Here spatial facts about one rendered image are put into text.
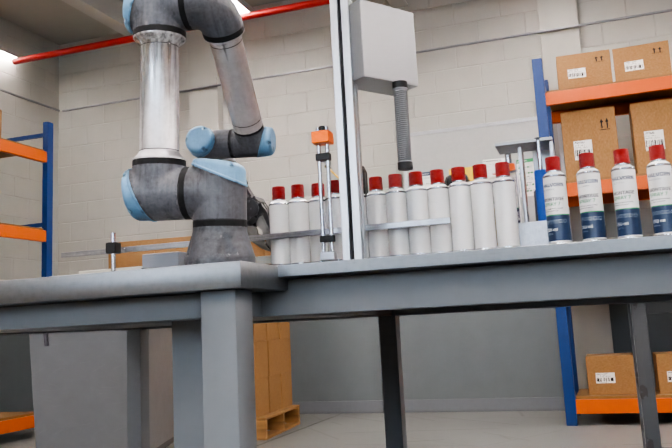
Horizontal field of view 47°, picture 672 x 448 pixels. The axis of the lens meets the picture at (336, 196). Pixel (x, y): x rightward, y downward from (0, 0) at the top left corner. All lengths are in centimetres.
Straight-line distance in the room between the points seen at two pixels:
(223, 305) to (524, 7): 578
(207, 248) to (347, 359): 508
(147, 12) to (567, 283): 106
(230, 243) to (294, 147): 536
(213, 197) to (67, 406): 266
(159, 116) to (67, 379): 260
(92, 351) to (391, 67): 265
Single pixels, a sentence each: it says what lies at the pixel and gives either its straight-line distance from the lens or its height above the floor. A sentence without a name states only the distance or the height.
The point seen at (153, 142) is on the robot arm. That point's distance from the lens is 172.
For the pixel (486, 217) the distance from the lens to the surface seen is 184.
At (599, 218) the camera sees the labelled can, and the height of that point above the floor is 93.
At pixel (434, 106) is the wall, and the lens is 665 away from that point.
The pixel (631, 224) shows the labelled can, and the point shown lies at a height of 91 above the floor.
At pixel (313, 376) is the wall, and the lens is 676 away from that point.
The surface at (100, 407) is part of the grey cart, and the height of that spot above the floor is 39.
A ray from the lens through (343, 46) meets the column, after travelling 186.
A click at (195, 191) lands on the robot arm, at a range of 166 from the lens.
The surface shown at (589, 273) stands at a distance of 123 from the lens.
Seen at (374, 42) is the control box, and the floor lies 137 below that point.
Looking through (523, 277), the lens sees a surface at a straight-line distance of 123.
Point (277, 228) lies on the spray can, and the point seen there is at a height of 97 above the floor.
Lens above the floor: 73
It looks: 9 degrees up
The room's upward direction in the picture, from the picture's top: 3 degrees counter-clockwise
